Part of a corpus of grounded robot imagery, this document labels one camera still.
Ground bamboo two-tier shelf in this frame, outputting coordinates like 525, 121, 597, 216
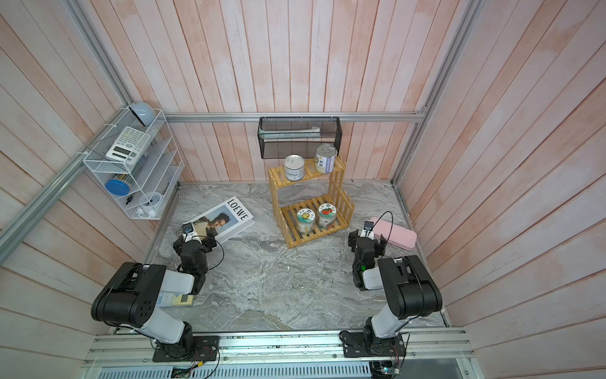
268, 157, 355, 248

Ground glass jar tomato lid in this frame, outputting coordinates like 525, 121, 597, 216
317, 203, 337, 229

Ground glass jar sunflower lid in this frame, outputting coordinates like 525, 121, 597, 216
297, 208, 316, 235

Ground silver tin can purple label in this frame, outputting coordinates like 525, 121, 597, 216
315, 143, 338, 175

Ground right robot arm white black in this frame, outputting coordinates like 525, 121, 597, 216
339, 230, 443, 360

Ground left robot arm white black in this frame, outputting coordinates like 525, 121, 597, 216
91, 232, 220, 366

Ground pink plastic case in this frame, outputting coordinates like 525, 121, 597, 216
370, 217, 418, 251

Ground Loewe magazine book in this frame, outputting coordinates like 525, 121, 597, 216
185, 197, 255, 243

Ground yellow green calculator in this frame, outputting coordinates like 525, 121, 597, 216
156, 292, 194, 307

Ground white cup in rack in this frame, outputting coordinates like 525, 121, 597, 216
137, 192, 163, 218

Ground white desk calculator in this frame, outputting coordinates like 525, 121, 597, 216
106, 126, 151, 165

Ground papers in mesh basket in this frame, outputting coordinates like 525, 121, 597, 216
258, 127, 320, 141

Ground light blue round gadget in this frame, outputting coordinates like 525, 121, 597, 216
128, 102, 156, 128

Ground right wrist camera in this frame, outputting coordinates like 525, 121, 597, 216
361, 220, 375, 239

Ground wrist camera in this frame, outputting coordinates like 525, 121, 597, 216
181, 223, 195, 238
361, 220, 375, 239

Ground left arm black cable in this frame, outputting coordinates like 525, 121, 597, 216
203, 238, 226, 272

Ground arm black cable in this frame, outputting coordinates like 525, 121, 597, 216
371, 210, 395, 243
203, 238, 226, 272

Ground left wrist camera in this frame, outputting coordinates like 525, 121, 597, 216
181, 223, 195, 238

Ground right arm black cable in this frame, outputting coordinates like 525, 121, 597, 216
371, 210, 395, 243

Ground white wire wall rack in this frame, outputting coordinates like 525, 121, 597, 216
84, 107, 185, 220

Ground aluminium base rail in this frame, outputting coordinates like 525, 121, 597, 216
83, 327, 483, 378

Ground black mesh wall basket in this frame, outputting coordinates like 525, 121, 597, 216
257, 116, 342, 159

